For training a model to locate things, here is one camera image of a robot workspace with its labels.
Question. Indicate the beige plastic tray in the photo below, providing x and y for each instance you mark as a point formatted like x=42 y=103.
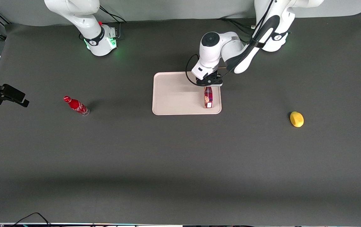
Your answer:
x=177 y=94

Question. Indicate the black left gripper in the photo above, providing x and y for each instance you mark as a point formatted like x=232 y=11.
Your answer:
x=212 y=77

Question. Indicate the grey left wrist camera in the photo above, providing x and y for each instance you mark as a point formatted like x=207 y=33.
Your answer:
x=217 y=83

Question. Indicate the red cola bottle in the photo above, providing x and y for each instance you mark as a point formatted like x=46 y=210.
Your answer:
x=76 y=106

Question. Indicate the red tartan cookie box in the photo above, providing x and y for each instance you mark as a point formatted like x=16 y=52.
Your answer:
x=208 y=98

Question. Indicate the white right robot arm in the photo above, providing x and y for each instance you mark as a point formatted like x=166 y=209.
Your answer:
x=95 y=37

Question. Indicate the yellow lemon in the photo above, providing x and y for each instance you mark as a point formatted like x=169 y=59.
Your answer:
x=296 y=119

